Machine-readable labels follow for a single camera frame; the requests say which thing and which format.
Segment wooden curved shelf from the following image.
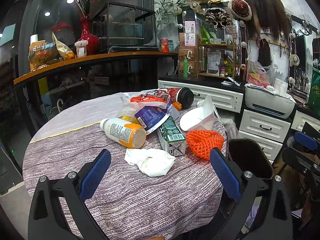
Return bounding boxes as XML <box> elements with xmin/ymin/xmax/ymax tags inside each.
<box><xmin>14</xmin><ymin>51</ymin><xmax>178</xmax><ymax>86</ymax></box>

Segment dark trash bin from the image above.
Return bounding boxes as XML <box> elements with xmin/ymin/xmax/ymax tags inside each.
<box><xmin>228</xmin><ymin>139</ymin><xmax>273</xmax><ymax>179</ymax></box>

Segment green bottle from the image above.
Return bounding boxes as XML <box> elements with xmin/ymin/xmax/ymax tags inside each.
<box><xmin>183</xmin><ymin>57</ymin><xmax>188</xmax><ymax>77</ymax></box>

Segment white tissue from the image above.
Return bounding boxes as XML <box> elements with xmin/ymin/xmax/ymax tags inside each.
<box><xmin>124</xmin><ymin>148</ymin><xmax>176</xmax><ymax>177</ymax></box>

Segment green white milk carton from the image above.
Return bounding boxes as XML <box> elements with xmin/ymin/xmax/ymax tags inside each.
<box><xmin>157</xmin><ymin>116</ymin><xmax>187</xmax><ymax>157</ymax></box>

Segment purple plastic bag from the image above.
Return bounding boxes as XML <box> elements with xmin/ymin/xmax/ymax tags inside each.
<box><xmin>164</xmin><ymin>102</ymin><xmax>180</xmax><ymax>120</ymax></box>

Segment white orange plastic bottle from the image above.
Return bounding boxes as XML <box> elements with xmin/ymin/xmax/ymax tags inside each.
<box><xmin>100</xmin><ymin>118</ymin><xmax>146</xmax><ymax>148</ymax></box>

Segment green paper bag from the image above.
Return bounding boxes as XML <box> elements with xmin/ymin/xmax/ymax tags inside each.
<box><xmin>308</xmin><ymin>67</ymin><xmax>320</xmax><ymax>115</ymax></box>

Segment red white snack bag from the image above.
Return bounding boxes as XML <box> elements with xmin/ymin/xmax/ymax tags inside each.
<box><xmin>130</xmin><ymin>88</ymin><xmax>171</xmax><ymax>109</ymax></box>

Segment purple woven tablecloth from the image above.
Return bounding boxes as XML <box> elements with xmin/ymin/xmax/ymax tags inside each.
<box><xmin>23</xmin><ymin>93</ymin><xmax>223</xmax><ymax>239</ymax></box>

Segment red cup black lid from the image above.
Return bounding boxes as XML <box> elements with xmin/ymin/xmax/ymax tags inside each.
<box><xmin>167</xmin><ymin>87</ymin><xmax>194</xmax><ymax>109</ymax></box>

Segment gold wrapped gift basket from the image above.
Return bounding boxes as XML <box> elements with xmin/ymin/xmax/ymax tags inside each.
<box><xmin>28</xmin><ymin>41</ymin><xmax>58</xmax><ymax>69</ymax></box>

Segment glass display case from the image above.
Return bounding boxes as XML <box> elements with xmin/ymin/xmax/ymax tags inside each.
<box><xmin>92</xmin><ymin>2</ymin><xmax>158</xmax><ymax>54</ymax></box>

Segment white paper bowl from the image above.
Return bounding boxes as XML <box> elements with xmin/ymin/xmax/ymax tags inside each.
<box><xmin>180</xmin><ymin>95</ymin><xmax>221</xmax><ymax>132</ymax></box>

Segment white long drawer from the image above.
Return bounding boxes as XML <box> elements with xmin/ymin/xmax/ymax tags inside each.
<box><xmin>158</xmin><ymin>80</ymin><xmax>244</xmax><ymax>113</ymax></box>

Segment red vase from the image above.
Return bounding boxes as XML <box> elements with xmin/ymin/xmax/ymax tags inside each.
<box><xmin>78</xmin><ymin>17</ymin><xmax>100</xmax><ymax>56</ymax></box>

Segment small orange peel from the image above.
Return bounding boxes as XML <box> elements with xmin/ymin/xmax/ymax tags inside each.
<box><xmin>172</xmin><ymin>101</ymin><xmax>182</xmax><ymax>111</ymax></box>

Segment white printer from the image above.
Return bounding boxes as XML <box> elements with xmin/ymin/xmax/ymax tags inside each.
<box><xmin>245</xmin><ymin>83</ymin><xmax>296</xmax><ymax>119</ymax></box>

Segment red tin can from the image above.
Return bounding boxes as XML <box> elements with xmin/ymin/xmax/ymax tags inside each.
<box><xmin>160</xmin><ymin>38</ymin><xmax>169</xmax><ymax>53</ymax></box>

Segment red fur trimmed hat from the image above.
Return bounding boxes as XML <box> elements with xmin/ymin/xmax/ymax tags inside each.
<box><xmin>228</xmin><ymin>0</ymin><xmax>252</xmax><ymax>21</ymax></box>

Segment wooden shelf rack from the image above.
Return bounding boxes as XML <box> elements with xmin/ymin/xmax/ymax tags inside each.
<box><xmin>196</xmin><ymin>37</ymin><xmax>237</xmax><ymax>79</ymax></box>

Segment orange foam fruit net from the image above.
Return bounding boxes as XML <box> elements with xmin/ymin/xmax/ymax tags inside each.
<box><xmin>186</xmin><ymin>130</ymin><xmax>224</xmax><ymax>161</ymax></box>

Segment white drawer cabinet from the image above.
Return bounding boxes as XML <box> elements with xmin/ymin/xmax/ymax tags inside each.
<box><xmin>238</xmin><ymin>109</ymin><xmax>291</xmax><ymax>162</ymax></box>

